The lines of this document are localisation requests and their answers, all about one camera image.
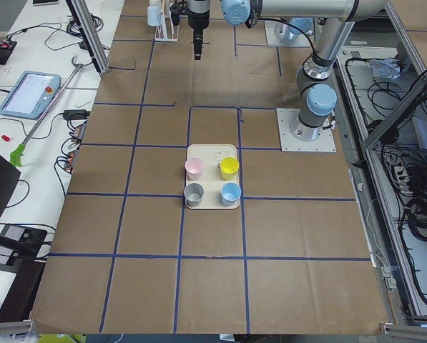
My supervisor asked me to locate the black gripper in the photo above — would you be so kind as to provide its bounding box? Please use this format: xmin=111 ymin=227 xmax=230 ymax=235
xmin=170 ymin=2 xmax=210 ymax=60

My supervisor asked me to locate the light blue plastic cup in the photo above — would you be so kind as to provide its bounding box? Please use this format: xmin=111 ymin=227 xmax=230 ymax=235
xmin=147 ymin=6 xmax=161 ymax=26

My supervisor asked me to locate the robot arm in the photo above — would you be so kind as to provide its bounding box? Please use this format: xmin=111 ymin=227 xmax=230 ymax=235
xmin=221 ymin=0 xmax=385 ymax=142

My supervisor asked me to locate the pink plastic cup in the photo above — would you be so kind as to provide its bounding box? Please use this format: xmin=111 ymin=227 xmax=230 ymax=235
xmin=185 ymin=156 xmax=205 ymax=180

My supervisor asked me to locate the yellow plastic cup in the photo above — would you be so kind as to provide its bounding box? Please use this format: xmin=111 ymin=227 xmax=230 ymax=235
xmin=220 ymin=156 xmax=240 ymax=180

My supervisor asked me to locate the grey plastic cup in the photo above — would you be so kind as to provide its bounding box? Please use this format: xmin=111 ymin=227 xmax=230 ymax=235
xmin=184 ymin=183 xmax=205 ymax=208

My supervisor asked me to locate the cream plastic tray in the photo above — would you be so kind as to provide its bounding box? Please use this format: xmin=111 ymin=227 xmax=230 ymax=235
xmin=185 ymin=144 xmax=240 ymax=210

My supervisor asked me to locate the black power adapter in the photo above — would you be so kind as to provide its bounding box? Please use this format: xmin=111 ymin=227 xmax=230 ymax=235
xmin=62 ymin=109 xmax=90 ymax=121

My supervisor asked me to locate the teach pendant tablet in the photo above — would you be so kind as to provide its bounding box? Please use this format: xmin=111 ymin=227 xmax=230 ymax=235
xmin=0 ymin=71 xmax=62 ymax=120

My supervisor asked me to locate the metal reacher grabber tool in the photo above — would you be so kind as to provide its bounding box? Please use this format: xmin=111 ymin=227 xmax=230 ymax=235
xmin=9 ymin=56 xmax=91 ymax=167

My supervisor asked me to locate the white wire cup rack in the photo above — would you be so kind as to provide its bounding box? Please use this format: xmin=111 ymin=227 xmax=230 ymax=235
xmin=149 ymin=0 xmax=179 ymax=42

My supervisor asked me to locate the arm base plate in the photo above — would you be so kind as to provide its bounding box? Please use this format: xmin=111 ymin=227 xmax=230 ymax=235
xmin=265 ymin=17 xmax=314 ymax=48
xmin=276 ymin=108 xmax=336 ymax=153

